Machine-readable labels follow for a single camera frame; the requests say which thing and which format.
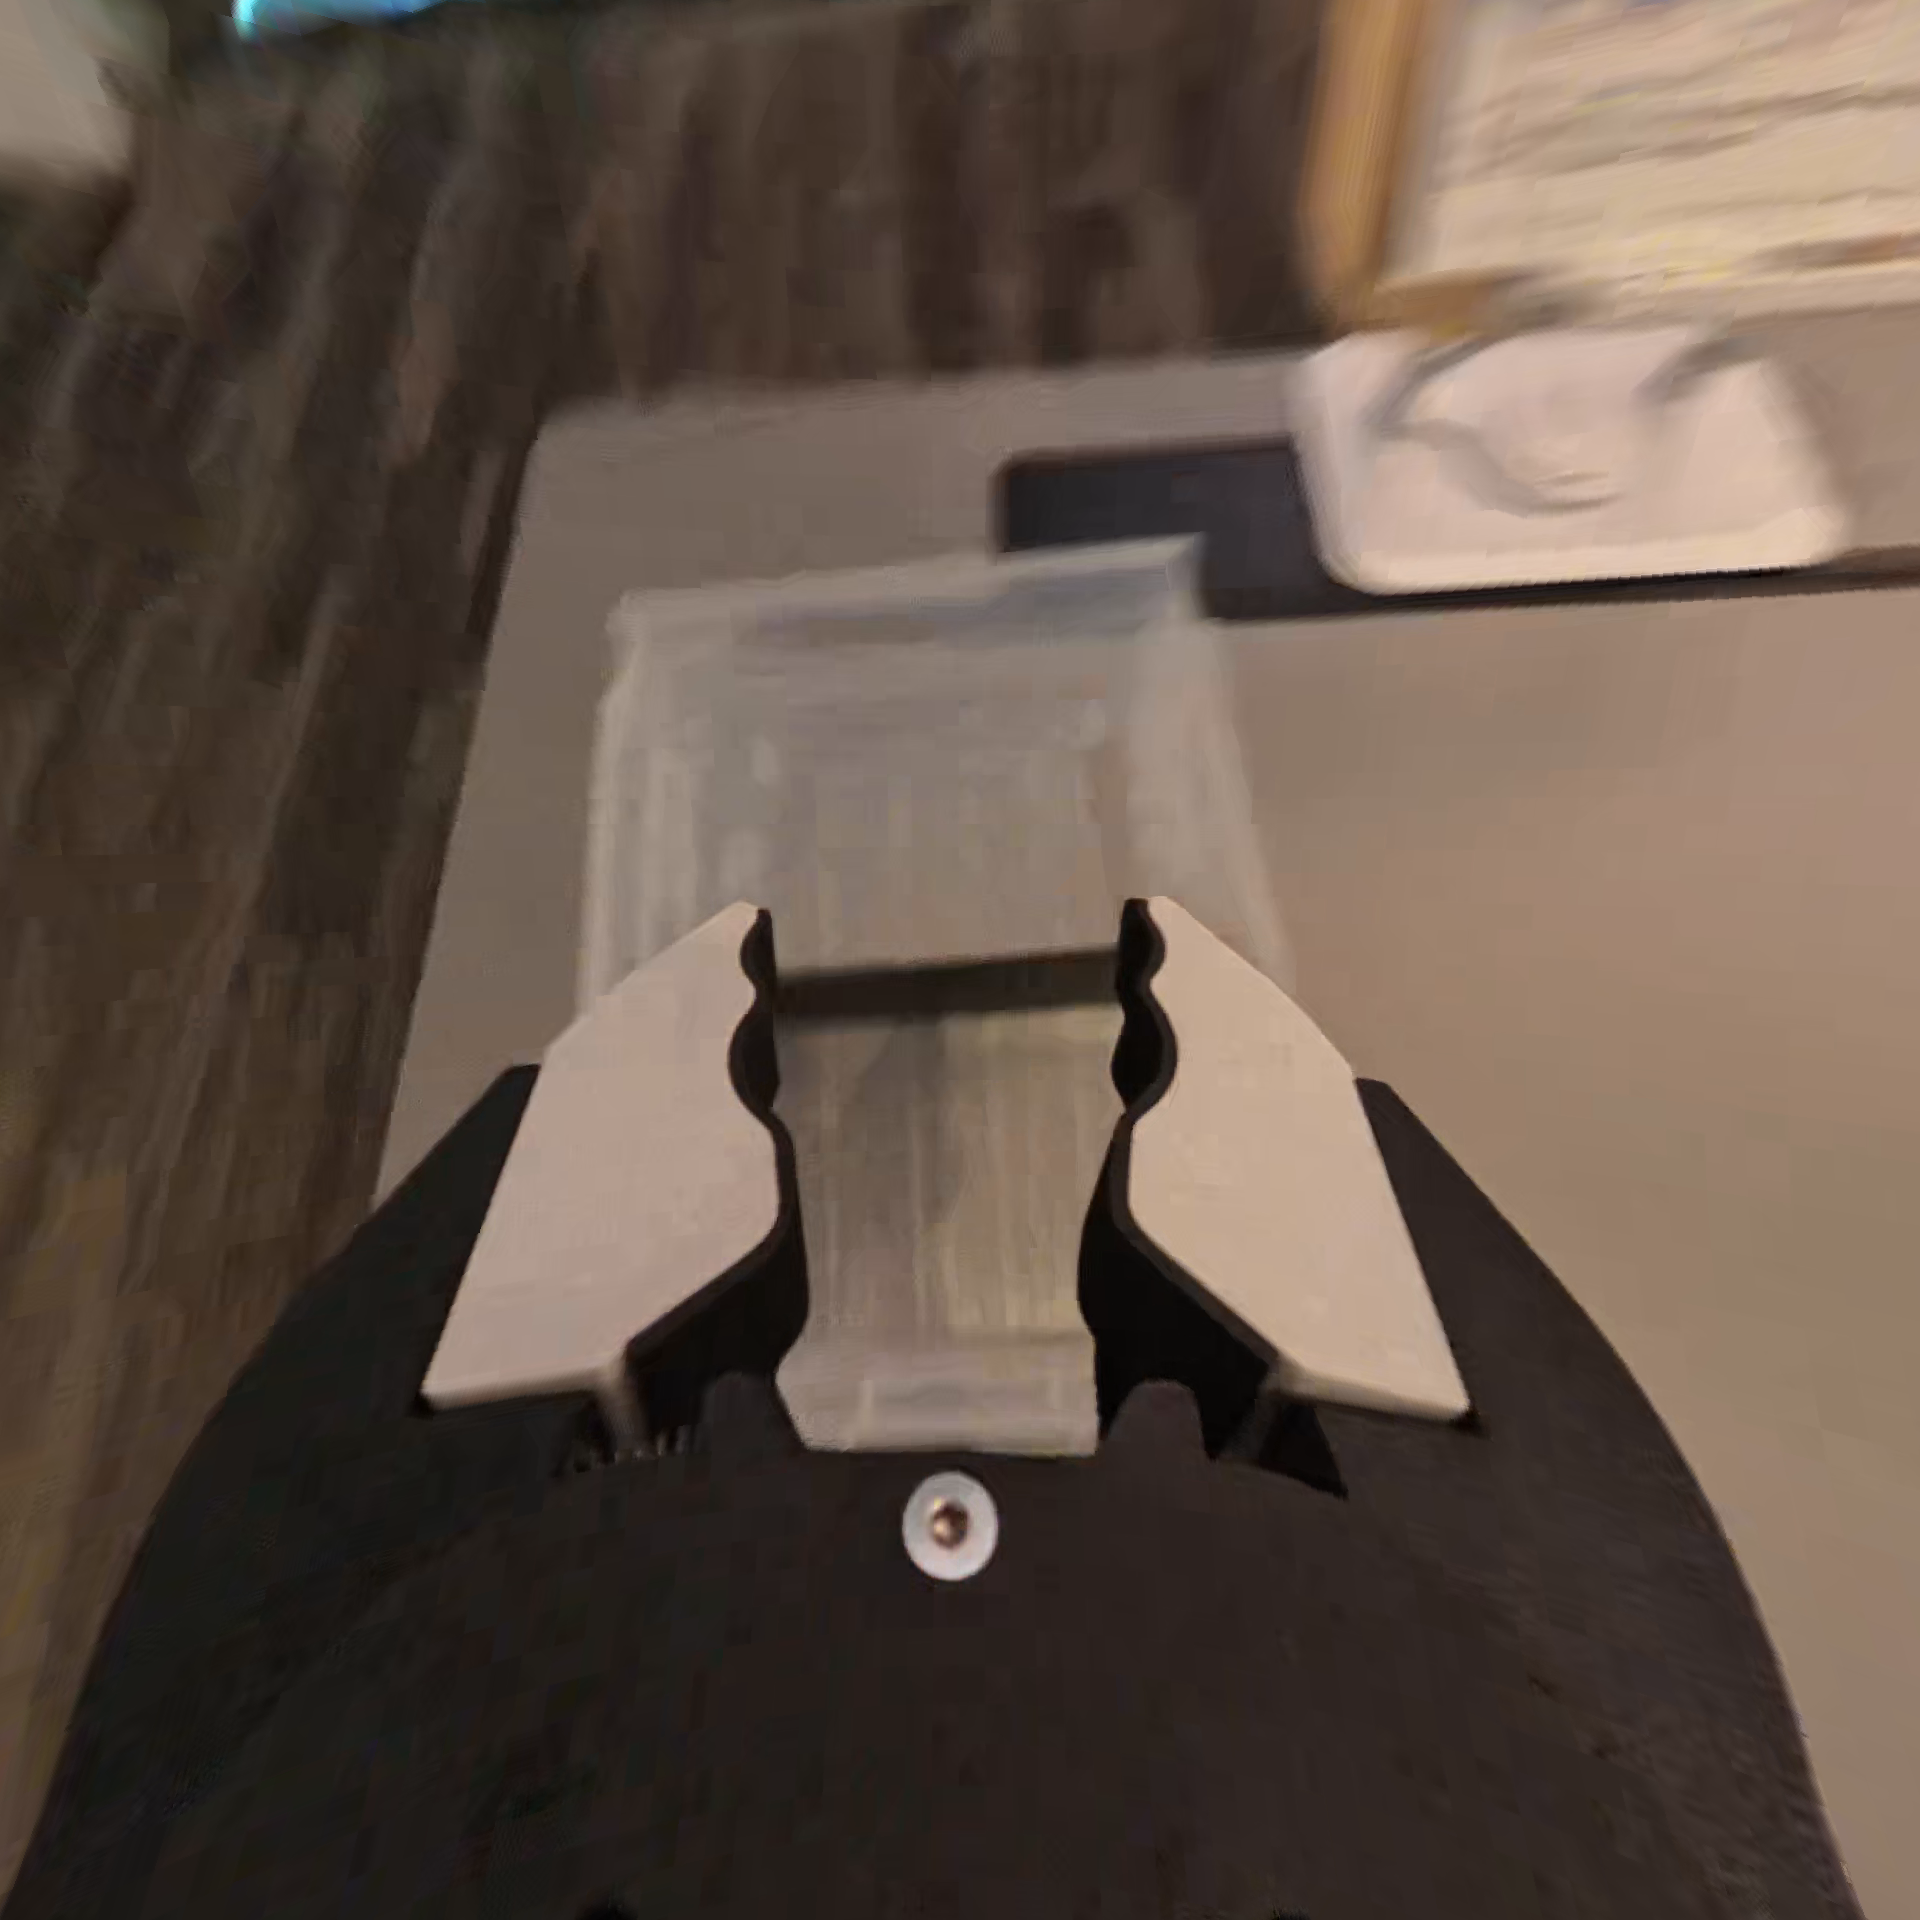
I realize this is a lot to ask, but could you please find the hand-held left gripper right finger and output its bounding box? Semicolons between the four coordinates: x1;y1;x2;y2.
1079;897;1473;1466

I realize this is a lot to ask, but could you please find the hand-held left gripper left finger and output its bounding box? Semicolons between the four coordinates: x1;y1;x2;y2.
421;897;815;1466

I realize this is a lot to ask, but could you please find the clear acrylic stand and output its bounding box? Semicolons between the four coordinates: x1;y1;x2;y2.
576;537;1291;1456

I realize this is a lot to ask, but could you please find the black table pad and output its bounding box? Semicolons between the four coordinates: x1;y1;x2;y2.
991;439;1352;619

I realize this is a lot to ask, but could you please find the instruction sheet on stand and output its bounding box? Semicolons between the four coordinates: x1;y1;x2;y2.
1302;0;1920;349

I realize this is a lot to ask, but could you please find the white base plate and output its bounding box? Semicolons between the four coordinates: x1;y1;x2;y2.
1286;322;1854;594

